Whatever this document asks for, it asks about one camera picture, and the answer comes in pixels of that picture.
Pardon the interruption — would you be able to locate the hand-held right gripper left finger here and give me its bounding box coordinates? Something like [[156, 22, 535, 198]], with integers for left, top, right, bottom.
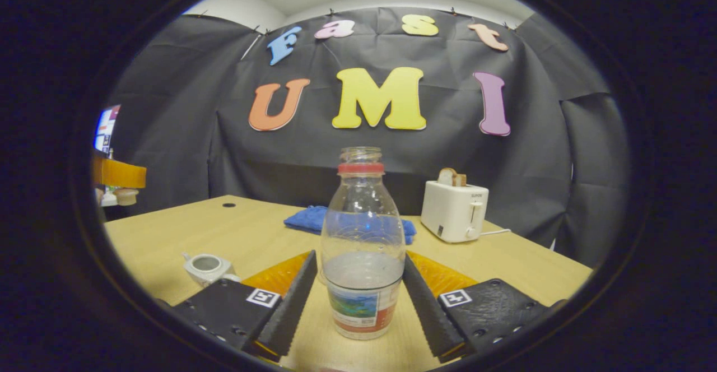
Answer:
[[167, 250, 319, 361]]

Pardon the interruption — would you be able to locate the bread slice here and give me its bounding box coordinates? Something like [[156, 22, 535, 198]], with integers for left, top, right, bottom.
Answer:
[[437, 168, 467, 188]]

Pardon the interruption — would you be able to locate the blue towel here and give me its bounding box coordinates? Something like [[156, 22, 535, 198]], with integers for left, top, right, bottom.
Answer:
[[284, 205, 417, 245]]

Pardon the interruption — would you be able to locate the clear water bottle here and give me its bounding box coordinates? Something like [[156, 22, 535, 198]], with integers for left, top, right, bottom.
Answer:
[[320, 147, 406, 341]]

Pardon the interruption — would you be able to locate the computer monitor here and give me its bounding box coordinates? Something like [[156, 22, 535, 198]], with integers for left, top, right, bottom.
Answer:
[[94, 104, 122, 155]]

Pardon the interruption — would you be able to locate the white teacup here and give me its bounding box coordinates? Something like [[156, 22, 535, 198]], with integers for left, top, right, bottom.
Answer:
[[182, 252, 241, 289]]

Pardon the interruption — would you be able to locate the white toaster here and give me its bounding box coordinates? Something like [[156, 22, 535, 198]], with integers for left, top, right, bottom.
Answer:
[[421, 180, 490, 244]]

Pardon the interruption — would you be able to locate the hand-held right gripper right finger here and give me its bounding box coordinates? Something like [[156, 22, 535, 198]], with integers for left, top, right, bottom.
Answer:
[[402, 250, 567, 363]]

